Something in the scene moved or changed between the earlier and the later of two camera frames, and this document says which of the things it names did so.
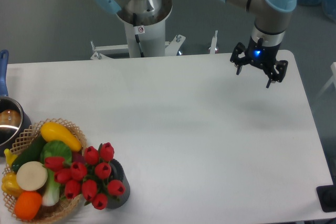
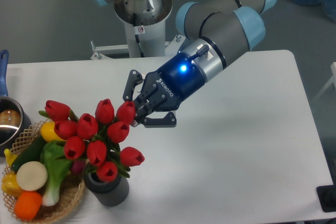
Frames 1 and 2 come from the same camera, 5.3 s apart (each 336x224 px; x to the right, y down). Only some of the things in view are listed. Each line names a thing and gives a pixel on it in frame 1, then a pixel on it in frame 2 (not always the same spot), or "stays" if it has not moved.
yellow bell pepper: x=10 y=185 stays
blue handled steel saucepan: x=14 y=123 stays
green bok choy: x=58 y=149 stays
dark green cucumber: x=32 y=153 stays
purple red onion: x=77 y=157 to x=77 y=166
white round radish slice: x=32 y=176 stays
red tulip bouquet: x=91 y=180 to x=97 y=138
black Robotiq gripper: x=262 y=54 to x=165 y=90
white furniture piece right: x=332 y=80 stays
